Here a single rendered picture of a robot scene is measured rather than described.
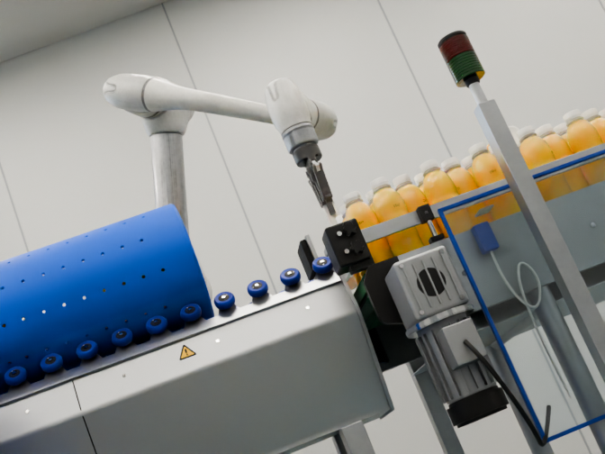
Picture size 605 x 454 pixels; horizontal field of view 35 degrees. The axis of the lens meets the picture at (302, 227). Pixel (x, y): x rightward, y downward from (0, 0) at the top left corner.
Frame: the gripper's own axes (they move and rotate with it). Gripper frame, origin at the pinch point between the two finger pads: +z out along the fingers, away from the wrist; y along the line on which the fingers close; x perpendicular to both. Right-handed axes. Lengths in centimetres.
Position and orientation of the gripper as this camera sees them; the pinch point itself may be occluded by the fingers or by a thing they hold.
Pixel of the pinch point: (332, 215)
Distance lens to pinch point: 250.2
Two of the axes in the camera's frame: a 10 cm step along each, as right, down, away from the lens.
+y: -0.8, 3.2, 9.5
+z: 3.7, 8.9, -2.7
